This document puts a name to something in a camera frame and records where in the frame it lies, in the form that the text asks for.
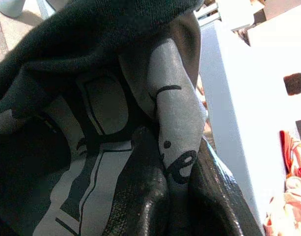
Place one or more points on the orange floral cloth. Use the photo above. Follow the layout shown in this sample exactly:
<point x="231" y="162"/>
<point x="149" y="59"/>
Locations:
<point x="295" y="204"/>

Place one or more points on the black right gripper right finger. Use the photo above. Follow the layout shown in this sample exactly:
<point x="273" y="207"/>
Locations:
<point x="214" y="201"/>

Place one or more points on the white plastic basket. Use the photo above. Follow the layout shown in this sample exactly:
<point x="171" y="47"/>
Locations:
<point x="238" y="98"/>

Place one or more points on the black T-shirt grey print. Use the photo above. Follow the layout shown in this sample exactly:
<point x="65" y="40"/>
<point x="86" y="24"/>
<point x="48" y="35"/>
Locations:
<point x="66" y="49"/>

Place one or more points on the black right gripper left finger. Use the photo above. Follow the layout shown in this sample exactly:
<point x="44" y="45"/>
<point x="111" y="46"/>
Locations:
<point x="143" y="196"/>

